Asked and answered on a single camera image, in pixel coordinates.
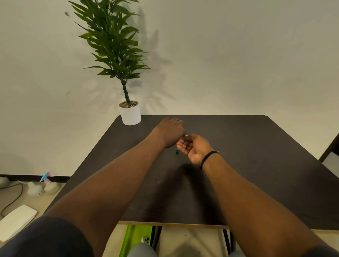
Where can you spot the person's left hand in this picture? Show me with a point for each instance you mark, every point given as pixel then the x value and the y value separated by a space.
pixel 169 131

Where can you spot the person's right hand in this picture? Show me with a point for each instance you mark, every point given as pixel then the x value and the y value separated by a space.
pixel 197 149

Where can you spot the person's right thumb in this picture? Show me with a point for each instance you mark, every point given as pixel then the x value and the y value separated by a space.
pixel 192 137

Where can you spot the person's left fingers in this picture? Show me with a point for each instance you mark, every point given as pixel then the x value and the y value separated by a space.
pixel 182 129

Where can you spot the person's right forearm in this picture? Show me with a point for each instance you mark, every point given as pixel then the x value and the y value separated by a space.
pixel 251 211

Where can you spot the person's left forearm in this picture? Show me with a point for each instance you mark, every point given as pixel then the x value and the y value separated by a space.
pixel 111 180

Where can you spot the black wristband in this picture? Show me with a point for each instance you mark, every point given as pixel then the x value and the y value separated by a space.
pixel 207 157

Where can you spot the green plant in white pot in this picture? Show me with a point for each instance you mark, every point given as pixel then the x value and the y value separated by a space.
pixel 116 50

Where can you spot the black table leg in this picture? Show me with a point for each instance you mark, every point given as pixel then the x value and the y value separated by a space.
pixel 158 235
pixel 228 238

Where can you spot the white game controller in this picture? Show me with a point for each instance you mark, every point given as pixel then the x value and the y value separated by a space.
pixel 145 240

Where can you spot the green box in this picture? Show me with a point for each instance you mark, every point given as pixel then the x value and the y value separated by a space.
pixel 133 235

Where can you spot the dark wooden chair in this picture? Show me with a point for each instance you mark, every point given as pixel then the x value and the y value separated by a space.
pixel 331 156

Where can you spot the white spray bottle blue trigger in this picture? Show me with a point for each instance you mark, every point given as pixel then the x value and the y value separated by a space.
pixel 50 186

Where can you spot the white round object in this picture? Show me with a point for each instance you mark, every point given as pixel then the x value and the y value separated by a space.
pixel 3 182

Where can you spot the white flat device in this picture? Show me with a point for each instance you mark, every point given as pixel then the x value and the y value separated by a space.
pixel 16 221

